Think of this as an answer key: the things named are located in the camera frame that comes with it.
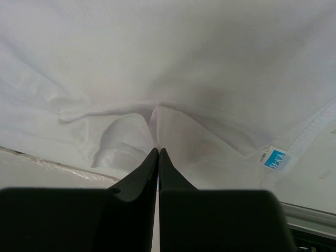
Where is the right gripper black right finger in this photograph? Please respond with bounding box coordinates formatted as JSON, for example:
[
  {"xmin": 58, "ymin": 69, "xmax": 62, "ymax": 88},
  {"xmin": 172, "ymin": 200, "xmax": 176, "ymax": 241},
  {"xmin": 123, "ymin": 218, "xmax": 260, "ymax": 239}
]
[{"xmin": 159, "ymin": 149, "xmax": 296, "ymax": 251}]

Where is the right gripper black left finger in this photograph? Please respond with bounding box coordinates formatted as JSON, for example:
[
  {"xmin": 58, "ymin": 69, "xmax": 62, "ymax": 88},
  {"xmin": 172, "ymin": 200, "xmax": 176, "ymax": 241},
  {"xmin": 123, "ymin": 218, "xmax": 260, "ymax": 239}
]
[{"xmin": 1, "ymin": 149, "xmax": 158, "ymax": 251}]

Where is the aluminium table edge rail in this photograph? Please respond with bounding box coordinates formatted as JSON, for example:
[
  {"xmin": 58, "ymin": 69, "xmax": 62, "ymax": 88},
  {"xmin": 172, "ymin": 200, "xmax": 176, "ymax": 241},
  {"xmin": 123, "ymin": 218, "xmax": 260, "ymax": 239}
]
[{"xmin": 1, "ymin": 147, "xmax": 335, "ymax": 239}]

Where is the white cloth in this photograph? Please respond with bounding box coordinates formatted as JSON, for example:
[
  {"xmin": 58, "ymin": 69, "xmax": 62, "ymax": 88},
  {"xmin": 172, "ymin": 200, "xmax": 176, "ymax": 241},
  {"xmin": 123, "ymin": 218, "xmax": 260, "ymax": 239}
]
[{"xmin": 0, "ymin": 0, "xmax": 336, "ymax": 208}]

